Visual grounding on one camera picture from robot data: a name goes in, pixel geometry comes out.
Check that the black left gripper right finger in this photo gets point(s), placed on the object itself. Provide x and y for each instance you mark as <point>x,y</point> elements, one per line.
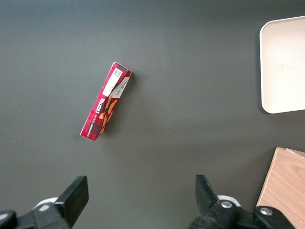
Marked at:
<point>207,202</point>

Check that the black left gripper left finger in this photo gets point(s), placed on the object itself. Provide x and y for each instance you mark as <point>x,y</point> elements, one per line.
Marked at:
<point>71,200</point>

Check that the cream white plastic tray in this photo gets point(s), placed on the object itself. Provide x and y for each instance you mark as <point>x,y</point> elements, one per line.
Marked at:
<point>283,66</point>

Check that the light wooden board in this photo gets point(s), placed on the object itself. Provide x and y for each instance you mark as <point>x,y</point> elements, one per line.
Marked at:
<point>283,186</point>

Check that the red tartan shortbread box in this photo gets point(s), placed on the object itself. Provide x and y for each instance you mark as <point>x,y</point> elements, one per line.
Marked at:
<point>106,102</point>

